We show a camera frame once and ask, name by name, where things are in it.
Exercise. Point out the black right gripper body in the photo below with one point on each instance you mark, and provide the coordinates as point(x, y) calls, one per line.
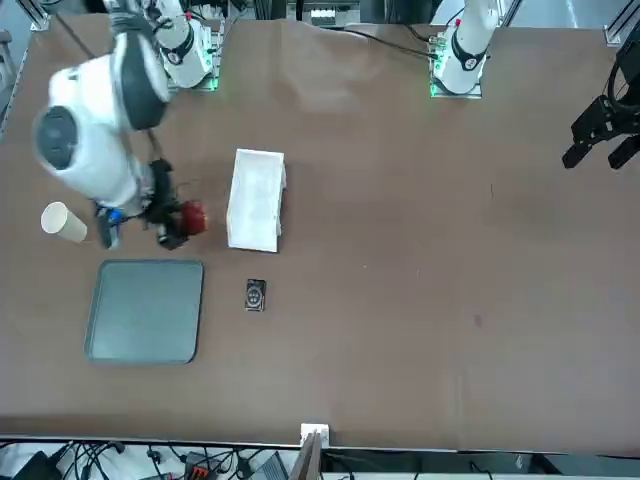
point(162, 195)

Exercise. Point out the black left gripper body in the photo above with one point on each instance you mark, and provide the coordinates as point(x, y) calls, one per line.
point(629, 90)

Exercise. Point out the red apple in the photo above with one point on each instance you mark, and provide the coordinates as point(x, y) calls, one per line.
point(195, 217)

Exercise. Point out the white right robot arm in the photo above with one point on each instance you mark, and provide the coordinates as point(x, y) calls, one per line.
point(100, 150)

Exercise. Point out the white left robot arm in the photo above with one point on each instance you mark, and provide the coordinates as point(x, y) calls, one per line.
point(467, 55)

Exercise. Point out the gray tray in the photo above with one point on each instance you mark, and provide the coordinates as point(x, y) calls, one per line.
point(145, 310)

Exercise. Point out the white rectangular box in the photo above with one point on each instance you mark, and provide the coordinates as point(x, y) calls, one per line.
point(255, 200)

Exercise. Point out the small black printed box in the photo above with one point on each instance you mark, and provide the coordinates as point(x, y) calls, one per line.
point(255, 296)

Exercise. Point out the white paper cup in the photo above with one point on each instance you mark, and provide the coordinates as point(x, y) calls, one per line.
point(62, 223)

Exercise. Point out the power strip with red switches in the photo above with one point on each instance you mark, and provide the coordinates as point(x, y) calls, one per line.
point(200, 465)

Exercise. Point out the small white power strip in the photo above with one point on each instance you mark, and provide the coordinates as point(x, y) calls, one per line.
point(323, 16)

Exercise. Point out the gray power adapter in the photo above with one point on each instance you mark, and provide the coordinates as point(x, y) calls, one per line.
point(274, 467)

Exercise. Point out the black power adapter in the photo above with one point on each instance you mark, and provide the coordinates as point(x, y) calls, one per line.
point(35, 467)

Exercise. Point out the aluminium frame corner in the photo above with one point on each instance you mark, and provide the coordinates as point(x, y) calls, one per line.
point(41, 15)
point(617, 27)

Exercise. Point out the white table edge bracket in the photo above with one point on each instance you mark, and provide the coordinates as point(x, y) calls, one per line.
point(315, 430)

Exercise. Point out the aluminium profile post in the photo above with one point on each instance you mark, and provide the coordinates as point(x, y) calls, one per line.
point(307, 460)

